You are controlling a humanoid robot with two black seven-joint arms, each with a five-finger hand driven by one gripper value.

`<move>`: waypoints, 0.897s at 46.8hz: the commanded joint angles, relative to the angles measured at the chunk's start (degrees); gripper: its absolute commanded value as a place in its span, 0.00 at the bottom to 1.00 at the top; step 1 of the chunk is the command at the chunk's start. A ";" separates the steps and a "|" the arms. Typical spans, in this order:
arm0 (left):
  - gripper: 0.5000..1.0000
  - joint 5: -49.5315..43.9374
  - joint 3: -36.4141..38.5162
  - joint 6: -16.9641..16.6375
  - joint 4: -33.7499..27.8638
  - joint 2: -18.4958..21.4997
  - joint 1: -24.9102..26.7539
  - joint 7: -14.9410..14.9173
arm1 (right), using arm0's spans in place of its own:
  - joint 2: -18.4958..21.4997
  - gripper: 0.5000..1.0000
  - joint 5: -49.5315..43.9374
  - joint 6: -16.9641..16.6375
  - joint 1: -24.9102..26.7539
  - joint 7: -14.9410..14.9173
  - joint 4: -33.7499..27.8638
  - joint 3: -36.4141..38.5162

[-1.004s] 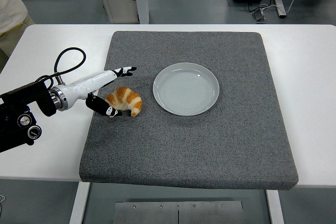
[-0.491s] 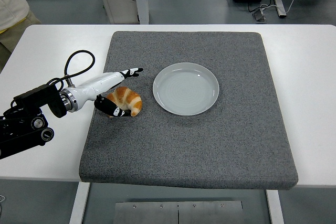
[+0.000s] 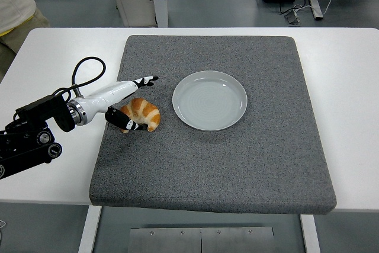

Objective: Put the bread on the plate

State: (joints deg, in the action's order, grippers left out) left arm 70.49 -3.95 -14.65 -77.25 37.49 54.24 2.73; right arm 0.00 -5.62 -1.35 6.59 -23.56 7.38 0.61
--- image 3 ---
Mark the grey speckled mat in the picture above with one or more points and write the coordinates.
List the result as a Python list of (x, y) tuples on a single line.
[(207, 170)]

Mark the round grey plate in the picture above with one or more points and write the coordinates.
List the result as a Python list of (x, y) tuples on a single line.
[(210, 102)]

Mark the white table leg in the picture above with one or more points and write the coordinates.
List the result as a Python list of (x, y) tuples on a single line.
[(310, 235), (89, 232)]

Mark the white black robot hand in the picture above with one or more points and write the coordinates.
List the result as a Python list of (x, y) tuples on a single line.
[(109, 96)]

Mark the small grey floor device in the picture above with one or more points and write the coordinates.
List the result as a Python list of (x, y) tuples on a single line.
[(292, 17)]

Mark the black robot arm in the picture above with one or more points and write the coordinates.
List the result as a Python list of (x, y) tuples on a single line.
[(26, 146)]

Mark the golden croissant bread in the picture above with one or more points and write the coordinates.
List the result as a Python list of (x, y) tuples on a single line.
[(145, 110)]

